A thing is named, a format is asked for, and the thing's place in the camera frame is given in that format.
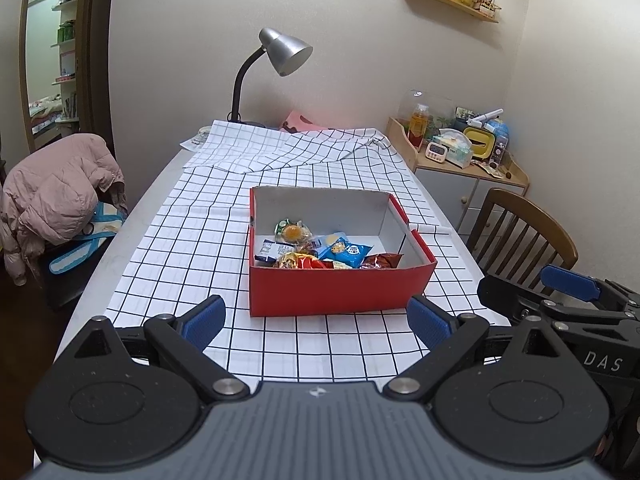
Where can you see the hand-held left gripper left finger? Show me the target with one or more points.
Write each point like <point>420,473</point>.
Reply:
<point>205,322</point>

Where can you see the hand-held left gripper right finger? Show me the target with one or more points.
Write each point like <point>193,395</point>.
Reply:
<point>427,322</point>

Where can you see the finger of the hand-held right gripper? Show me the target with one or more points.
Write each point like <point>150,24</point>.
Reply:
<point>570,280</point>
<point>505,297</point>

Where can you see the red brown snack packet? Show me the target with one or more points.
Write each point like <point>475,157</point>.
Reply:
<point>382,260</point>

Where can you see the red cardboard box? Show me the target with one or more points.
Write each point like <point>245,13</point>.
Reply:
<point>340,292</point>

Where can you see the white navy snack packet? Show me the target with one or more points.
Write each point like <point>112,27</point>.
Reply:
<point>272,250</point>

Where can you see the blue cookie packet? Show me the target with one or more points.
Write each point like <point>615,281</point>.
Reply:
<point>347,250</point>

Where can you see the red orange nut bag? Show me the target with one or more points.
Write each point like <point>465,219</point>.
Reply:
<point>300,261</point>

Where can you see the cream yolk pastry packet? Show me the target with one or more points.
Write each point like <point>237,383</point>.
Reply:
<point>292,232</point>

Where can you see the white black-grid tablecloth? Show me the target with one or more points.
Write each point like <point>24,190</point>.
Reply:
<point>190,270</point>

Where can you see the brown wooden chair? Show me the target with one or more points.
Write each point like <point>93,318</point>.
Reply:
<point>525,210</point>

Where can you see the grey wood-top cabinet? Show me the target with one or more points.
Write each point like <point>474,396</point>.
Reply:
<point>450,185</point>

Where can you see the blue and white bag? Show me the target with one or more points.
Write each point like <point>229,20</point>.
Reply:
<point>100,225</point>

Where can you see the dark chair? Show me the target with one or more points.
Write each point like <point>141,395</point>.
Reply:
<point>65,285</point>

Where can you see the yellow box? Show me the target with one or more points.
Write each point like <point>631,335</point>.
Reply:
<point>479,144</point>

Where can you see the white green tissue pack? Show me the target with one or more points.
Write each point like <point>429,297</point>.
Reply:
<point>452,150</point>

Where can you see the white kitchen timer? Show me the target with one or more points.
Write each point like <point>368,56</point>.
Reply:
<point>435,151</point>

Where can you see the white tube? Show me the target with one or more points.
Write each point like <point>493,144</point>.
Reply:
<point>487,116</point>

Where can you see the printed paper sheet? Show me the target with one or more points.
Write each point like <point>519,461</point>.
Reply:
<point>196,140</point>

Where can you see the orange liquid bottle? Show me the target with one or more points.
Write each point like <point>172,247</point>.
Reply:
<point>419,127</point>

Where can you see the pink puffer jacket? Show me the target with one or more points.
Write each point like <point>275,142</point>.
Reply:
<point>55,185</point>

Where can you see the clear glass dome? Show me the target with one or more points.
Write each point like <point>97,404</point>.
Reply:
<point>406,102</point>

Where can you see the pink pouch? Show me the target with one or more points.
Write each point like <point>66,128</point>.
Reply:
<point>297,121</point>

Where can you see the silver gooseneck desk lamp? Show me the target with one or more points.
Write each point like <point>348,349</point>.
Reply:
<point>285,52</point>

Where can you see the small house model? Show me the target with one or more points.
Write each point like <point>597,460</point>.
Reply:
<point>489,0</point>

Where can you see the white shelf unit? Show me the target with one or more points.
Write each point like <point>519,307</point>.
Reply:
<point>66,60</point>

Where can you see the wooden door frame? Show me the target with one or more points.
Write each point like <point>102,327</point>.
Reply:
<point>97,50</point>

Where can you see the wooden wall shelf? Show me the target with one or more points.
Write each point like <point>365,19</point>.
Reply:
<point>450,2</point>

